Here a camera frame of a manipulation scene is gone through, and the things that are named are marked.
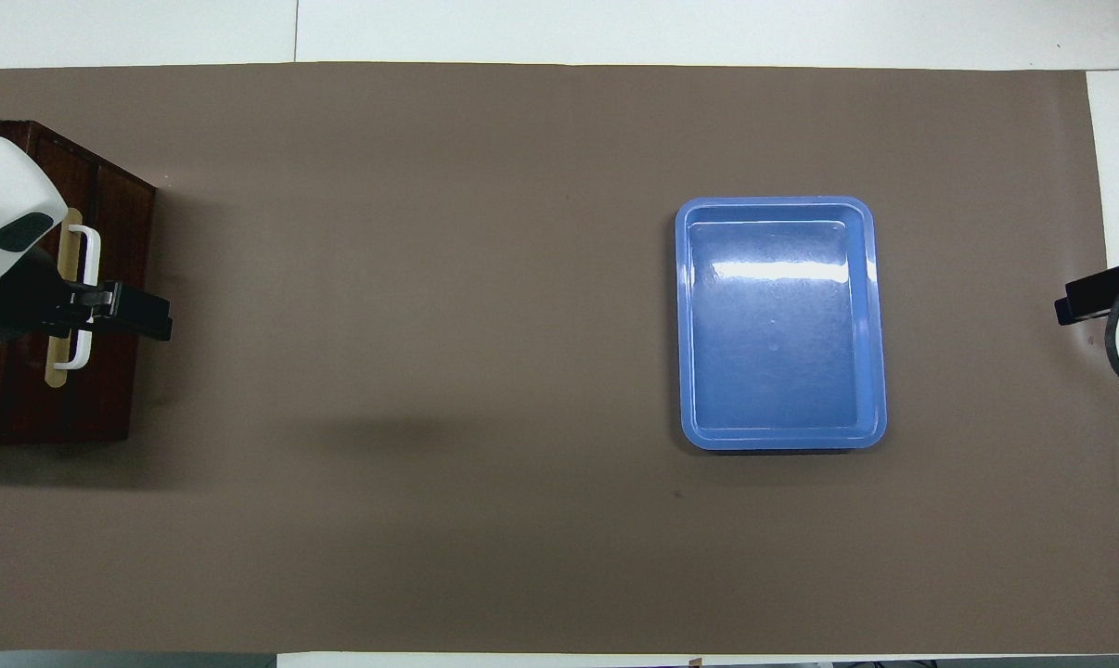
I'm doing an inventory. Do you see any dark brown wooden cabinet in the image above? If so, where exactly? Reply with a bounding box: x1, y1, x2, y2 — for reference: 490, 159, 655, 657
0, 120, 158, 445

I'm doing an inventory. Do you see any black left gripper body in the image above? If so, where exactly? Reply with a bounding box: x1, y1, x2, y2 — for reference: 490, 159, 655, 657
0, 246, 73, 339

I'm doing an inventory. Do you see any brown table mat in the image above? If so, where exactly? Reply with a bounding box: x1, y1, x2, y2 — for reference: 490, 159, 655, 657
0, 62, 1119, 655

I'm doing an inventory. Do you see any blue plastic tray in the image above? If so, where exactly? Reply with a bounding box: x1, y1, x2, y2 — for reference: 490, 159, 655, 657
675, 196, 888, 453

